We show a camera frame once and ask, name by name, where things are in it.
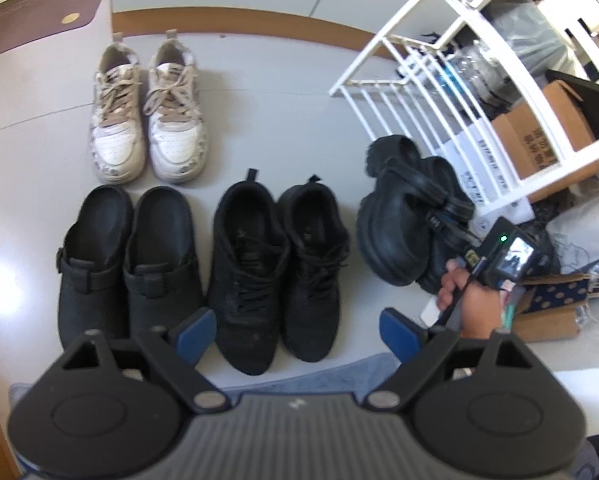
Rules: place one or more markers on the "white printed carton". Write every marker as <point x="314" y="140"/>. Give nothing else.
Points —
<point x="484" y="170"/>

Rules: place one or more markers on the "grey plastic bag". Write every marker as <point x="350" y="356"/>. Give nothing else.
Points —
<point x="529" y="30"/>

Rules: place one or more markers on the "beige patterned lace-up sneaker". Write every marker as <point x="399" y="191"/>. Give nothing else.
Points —
<point x="117" y="125"/>
<point x="177" y="125"/>

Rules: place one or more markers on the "dotted paper bag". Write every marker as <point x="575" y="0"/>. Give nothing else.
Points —
<point x="564" y="292"/>

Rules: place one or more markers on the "black chunky rubber clog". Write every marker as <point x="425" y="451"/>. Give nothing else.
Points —
<point x="394" y="240"/>
<point x="444" y="180"/>

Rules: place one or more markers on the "person's right hand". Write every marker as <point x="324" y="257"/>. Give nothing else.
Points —
<point x="479" y="310"/>

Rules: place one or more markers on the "blue-grey cloth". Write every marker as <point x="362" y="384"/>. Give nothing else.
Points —
<point x="319" y="375"/>

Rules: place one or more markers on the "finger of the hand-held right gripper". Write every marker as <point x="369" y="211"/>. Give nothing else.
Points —
<point x="434" y="220"/>

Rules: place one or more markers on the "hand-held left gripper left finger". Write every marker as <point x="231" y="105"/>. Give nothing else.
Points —
<point x="197" y="332"/>

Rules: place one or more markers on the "brown doormat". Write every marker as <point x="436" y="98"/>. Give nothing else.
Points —
<point x="34" y="15"/>

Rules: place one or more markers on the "black lace-up sneaker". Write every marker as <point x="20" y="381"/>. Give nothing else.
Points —
<point x="247" y="270"/>
<point x="314" y="270"/>

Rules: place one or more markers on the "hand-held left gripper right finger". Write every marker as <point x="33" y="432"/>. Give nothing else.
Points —
<point x="397" y="332"/>

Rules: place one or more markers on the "clear plastic water bottle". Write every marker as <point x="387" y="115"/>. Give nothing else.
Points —
<point x="474" y="70"/>

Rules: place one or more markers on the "white plastic bag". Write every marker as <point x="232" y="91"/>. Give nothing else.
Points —
<point x="584" y="235"/>

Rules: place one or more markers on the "white slatted shoe rack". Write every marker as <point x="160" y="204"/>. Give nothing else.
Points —
<point x="429" y="75"/>

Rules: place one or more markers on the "brown cardboard box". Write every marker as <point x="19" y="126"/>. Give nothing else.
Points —
<point x="544" y="135"/>

